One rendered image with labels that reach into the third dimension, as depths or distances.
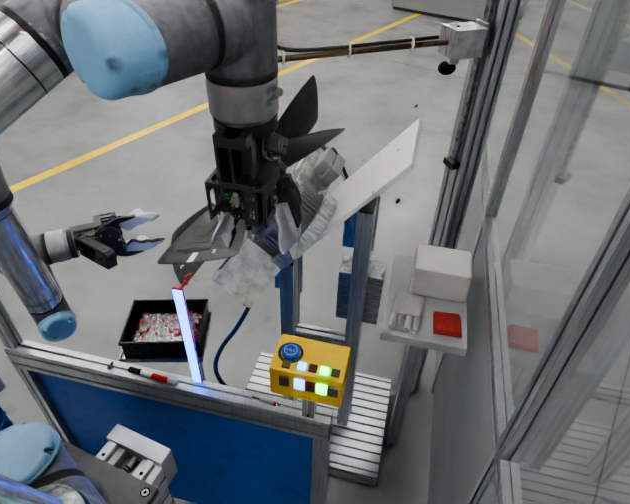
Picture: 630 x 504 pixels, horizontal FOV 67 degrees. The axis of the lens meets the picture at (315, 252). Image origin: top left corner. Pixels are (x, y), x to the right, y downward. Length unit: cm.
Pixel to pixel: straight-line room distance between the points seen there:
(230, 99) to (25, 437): 55
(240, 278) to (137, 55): 98
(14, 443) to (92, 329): 194
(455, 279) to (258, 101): 106
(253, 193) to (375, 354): 197
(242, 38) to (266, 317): 220
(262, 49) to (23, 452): 61
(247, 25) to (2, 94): 22
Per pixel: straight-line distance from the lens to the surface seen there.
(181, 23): 44
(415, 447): 220
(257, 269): 134
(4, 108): 52
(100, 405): 159
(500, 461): 108
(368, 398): 220
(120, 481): 100
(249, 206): 55
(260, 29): 49
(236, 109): 51
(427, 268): 145
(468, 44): 136
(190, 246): 117
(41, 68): 52
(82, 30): 42
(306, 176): 151
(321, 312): 260
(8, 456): 81
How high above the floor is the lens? 190
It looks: 40 degrees down
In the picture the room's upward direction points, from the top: 2 degrees clockwise
